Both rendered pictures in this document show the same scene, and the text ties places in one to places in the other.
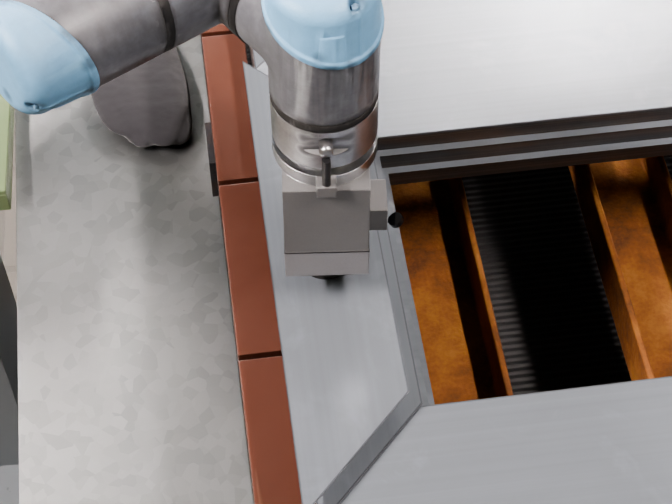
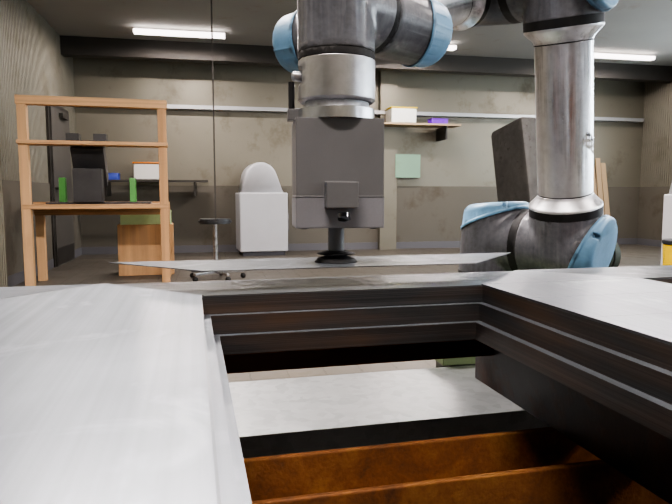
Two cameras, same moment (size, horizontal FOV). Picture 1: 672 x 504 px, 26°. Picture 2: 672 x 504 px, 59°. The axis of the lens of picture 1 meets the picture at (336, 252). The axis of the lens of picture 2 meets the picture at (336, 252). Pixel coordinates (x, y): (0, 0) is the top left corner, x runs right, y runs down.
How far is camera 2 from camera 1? 1.21 m
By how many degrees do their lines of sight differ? 82
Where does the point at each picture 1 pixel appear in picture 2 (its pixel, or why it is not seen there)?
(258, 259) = not seen: hidden behind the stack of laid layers
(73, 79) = (283, 34)
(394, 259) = (367, 307)
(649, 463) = (81, 343)
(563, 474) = (98, 320)
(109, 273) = (410, 388)
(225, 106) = not seen: hidden behind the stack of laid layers
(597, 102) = (652, 329)
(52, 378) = (325, 382)
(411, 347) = (274, 311)
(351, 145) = (304, 77)
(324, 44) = not seen: outside the picture
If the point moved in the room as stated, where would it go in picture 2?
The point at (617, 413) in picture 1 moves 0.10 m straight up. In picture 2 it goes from (161, 334) to (157, 171)
